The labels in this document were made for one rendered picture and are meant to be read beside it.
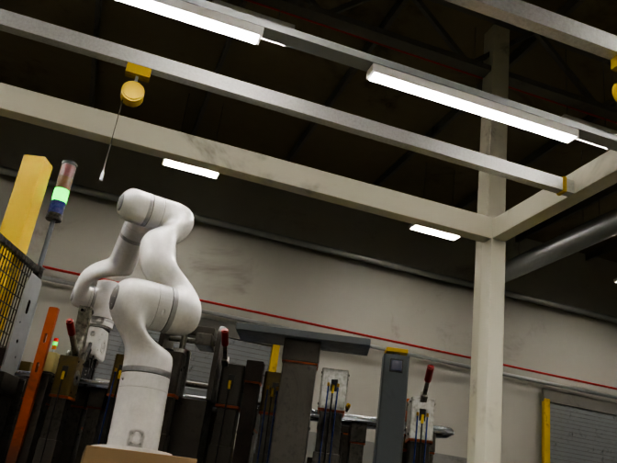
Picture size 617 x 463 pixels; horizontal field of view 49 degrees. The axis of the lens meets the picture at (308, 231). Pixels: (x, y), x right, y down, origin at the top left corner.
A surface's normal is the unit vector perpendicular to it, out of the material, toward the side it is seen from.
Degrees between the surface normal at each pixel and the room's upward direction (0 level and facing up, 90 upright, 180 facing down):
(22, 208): 90
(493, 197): 90
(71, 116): 90
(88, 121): 90
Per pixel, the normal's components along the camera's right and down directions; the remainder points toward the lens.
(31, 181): -0.01, -0.37
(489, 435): 0.32, -0.32
